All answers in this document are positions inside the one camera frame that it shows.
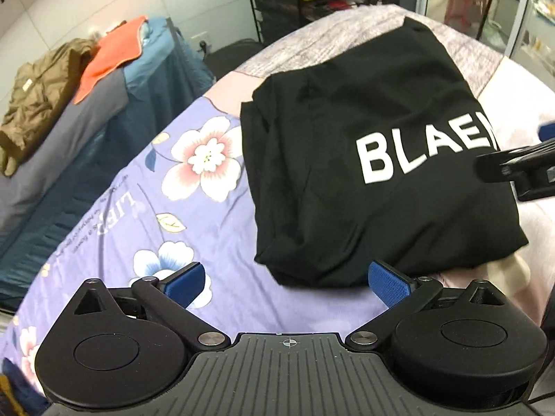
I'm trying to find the grey blanket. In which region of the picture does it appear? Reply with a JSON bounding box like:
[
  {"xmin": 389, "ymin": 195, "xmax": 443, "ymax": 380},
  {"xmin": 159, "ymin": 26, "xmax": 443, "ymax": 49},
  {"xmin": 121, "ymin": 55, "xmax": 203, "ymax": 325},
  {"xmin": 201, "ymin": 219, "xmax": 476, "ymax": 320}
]
[{"xmin": 0, "ymin": 68, "xmax": 131, "ymax": 237}]

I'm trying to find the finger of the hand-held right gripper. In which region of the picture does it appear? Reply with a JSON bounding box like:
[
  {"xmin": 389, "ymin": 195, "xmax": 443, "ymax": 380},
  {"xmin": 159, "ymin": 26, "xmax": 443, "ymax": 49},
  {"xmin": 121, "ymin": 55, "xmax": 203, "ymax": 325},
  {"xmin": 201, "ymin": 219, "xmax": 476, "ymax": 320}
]
[
  {"xmin": 475, "ymin": 147, "xmax": 555, "ymax": 202},
  {"xmin": 527, "ymin": 122, "xmax": 555, "ymax": 151}
]

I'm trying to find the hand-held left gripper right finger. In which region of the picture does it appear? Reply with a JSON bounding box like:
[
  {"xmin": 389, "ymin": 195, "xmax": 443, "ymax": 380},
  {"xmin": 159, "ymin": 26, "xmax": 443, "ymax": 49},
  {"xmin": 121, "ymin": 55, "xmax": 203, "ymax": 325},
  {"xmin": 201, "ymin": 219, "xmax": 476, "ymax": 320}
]
[{"xmin": 346, "ymin": 260, "xmax": 509, "ymax": 350}]

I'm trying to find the mustard cloth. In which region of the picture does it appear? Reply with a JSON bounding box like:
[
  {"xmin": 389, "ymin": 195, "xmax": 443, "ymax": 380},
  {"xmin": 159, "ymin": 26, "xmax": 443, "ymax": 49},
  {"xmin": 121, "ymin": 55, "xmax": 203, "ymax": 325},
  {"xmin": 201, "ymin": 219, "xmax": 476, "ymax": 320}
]
[{"xmin": 0, "ymin": 375, "xmax": 27, "ymax": 416}]

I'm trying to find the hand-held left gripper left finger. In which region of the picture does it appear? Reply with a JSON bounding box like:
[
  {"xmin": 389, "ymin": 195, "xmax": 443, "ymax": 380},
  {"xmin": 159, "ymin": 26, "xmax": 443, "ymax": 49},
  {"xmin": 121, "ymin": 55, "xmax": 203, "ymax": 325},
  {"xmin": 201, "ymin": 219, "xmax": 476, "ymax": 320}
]
[{"xmin": 74, "ymin": 262, "xmax": 230, "ymax": 348}]

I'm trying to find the brown jacket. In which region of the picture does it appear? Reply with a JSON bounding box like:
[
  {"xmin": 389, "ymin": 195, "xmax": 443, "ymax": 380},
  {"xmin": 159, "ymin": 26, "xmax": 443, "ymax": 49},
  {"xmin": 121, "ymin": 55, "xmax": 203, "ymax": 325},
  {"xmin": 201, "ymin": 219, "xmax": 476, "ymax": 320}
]
[{"xmin": 0, "ymin": 38, "xmax": 101, "ymax": 178}]

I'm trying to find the orange cloth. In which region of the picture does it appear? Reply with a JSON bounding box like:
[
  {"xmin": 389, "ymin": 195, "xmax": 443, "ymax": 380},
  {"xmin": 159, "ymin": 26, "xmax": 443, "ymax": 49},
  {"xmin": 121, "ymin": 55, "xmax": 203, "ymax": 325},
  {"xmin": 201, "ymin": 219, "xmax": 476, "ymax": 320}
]
[{"xmin": 73, "ymin": 15, "xmax": 149, "ymax": 105}]

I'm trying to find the floral bed sheet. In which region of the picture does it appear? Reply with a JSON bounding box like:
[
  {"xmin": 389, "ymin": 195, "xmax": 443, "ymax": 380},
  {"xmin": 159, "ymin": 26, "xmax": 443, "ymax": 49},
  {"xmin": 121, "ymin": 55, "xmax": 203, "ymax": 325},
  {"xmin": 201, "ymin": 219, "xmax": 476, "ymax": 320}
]
[{"xmin": 0, "ymin": 3, "xmax": 555, "ymax": 399}]

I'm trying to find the black zip jacket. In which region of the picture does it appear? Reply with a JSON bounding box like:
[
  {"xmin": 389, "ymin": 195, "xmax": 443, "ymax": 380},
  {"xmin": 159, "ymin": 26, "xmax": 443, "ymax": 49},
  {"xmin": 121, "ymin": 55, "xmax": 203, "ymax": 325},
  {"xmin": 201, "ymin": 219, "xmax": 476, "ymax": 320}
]
[{"xmin": 240, "ymin": 16, "xmax": 530, "ymax": 289}]

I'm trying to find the navy cloth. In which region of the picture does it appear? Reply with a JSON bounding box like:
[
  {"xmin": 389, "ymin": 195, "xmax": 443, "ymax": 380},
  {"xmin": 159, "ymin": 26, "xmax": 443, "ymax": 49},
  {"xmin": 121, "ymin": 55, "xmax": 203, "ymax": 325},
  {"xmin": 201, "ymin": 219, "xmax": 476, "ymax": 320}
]
[{"xmin": 0, "ymin": 357, "xmax": 49, "ymax": 416}]

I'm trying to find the black cable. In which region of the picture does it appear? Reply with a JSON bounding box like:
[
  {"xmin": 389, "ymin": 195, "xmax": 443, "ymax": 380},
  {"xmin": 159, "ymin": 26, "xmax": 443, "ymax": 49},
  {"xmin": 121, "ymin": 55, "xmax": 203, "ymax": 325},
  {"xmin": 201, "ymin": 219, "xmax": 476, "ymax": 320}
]
[{"xmin": 475, "ymin": 0, "xmax": 504, "ymax": 43}]

